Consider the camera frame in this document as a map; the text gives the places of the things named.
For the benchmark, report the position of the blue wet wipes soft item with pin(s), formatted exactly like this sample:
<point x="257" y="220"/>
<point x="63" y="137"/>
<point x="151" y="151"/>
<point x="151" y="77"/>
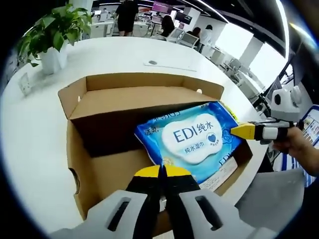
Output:
<point x="189" y="139"/>

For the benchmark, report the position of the small white cube on table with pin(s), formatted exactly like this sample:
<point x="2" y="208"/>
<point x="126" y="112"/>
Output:
<point x="25" y="83"/>

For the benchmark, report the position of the purple lit monitor screen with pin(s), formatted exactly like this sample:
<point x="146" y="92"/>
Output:
<point x="162" y="7"/>

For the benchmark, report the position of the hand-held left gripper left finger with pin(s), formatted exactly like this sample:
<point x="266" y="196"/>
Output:
<point x="142" y="184"/>

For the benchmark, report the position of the person's right hand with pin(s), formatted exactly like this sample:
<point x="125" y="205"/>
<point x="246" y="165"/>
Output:
<point x="296" y="144"/>

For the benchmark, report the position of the blue framed notice board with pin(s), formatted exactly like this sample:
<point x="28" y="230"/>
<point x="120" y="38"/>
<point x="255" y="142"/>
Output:
<point x="310" y="124"/>

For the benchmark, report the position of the grey mesh office chair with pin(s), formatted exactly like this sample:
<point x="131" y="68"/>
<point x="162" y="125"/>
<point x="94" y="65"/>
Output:
<point x="271" y="194"/>

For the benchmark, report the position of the white low cabinet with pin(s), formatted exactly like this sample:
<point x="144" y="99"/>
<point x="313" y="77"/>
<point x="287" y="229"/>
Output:
<point x="102" y="30"/>

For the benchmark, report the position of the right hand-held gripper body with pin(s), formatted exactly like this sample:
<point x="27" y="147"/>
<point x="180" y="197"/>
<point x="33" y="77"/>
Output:
<point x="286" y="107"/>

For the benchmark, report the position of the white office chair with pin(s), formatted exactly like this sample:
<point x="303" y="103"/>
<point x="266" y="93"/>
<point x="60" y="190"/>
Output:
<point x="177" y="35"/>
<point x="236" y="65"/>
<point x="189" y="39"/>

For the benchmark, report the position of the green plant in white pot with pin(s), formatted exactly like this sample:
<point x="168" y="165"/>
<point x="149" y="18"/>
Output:
<point x="57" y="27"/>

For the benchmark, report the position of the dark monitor screen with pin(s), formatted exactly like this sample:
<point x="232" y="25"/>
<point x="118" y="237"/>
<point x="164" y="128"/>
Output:
<point x="183" y="17"/>

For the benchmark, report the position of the brown cardboard shoe box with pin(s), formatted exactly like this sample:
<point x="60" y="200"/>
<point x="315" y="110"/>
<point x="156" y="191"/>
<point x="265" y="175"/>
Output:
<point x="112" y="174"/>

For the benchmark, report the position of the long ceiling light strip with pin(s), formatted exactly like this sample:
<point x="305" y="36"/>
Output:
<point x="285" y="25"/>

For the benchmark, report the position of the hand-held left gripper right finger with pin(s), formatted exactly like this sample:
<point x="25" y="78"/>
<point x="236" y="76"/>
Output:
<point x="182" y="184"/>

